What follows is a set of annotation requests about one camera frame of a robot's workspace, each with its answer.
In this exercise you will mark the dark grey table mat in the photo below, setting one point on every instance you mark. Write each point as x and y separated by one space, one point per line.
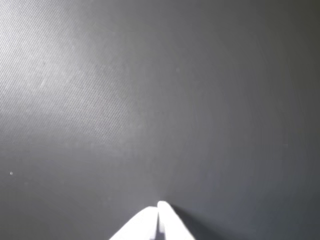
175 100

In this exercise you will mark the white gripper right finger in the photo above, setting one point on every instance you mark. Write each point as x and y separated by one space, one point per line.
172 225

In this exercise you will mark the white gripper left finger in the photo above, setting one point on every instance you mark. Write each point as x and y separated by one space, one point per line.
141 226

